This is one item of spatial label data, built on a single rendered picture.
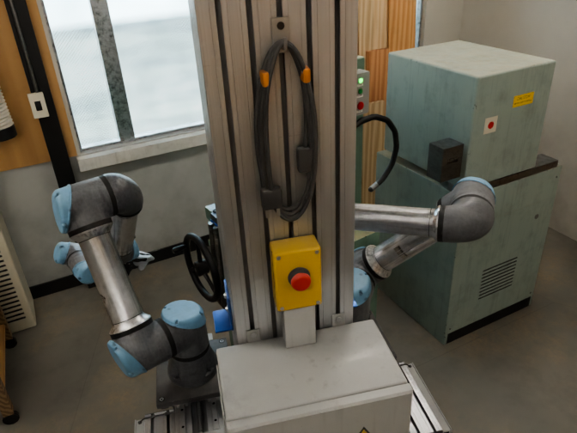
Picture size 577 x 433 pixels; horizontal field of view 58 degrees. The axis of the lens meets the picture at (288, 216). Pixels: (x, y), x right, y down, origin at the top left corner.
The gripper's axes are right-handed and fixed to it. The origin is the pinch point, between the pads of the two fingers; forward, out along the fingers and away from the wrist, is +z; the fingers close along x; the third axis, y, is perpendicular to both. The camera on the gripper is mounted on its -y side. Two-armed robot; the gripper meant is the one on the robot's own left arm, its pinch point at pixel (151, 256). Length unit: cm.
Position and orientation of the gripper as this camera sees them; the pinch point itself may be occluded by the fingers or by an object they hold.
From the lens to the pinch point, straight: 205.2
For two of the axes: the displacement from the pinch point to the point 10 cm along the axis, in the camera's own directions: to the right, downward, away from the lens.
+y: -3.8, 9.1, 1.8
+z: 6.9, 1.4, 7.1
